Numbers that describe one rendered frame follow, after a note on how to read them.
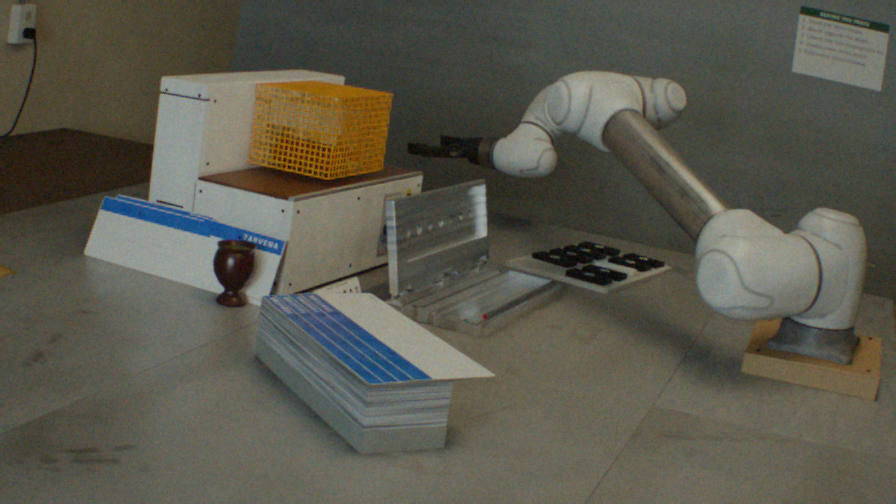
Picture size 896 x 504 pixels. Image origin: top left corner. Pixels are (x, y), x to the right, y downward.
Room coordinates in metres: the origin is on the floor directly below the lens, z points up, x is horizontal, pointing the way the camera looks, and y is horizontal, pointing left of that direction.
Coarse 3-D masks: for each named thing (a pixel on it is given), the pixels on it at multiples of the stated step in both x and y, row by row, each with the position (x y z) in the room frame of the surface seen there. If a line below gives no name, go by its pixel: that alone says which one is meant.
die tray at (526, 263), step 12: (516, 264) 2.74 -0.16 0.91; (528, 264) 2.76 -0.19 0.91; (540, 264) 2.78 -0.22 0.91; (552, 264) 2.79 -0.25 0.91; (588, 264) 2.85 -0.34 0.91; (552, 276) 2.69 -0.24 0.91; (564, 276) 2.69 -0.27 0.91; (636, 276) 2.80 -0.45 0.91; (648, 276) 2.82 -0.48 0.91; (588, 288) 2.64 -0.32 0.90; (600, 288) 2.63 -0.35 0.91; (612, 288) 2.64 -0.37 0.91
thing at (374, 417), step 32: (288, 320) 1.75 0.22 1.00; (256, 352) 1.85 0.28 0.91; (288, 352) 1.74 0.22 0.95; (320, 352) 1.65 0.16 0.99; (288, 384) 1.73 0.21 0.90; (320, 384) 1.64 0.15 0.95; (352, 384) 1.55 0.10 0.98; (384, 384) 1.52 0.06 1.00; (416, 384) 1.55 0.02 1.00; (448, 384) 1.58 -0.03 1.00; (320, 416) 1.62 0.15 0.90; (352, 416) 1.54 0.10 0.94; (384, 416) 1.53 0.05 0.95; (416, 416) 1.55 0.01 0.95; (384, 448) 1.53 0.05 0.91; (416, 448) 1.55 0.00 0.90
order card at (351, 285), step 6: (342, 282) 2.16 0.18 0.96; (348, 282) 2.18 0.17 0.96; (354, 282) 2.20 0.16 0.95; (324, 288) 2.10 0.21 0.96; (330, 288) 2.12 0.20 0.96; (336, 288) 2.14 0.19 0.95; (342, 288) 2.16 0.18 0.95; (348, 288) 2.18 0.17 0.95; (354, 288) 2.19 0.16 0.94; (360, 288) 2.21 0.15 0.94
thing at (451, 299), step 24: (480, 264) 2.58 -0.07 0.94; (432, 288) 2.37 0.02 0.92; (456, 288) 2.40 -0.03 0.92; (480, 288) 2.43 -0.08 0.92; (504, 288) 2.46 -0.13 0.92; (528, 288) 2.49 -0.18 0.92; (552, 288) 2.51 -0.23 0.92; (408, 312) 2.20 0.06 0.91; (432, 312) 2.19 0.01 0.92; (456, 312) 2.22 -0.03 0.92; (480, 312) 2.25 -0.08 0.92; (504, 312) 2.26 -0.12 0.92; (528, 312) 2.36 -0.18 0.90; (480, 336) 2.14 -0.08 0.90
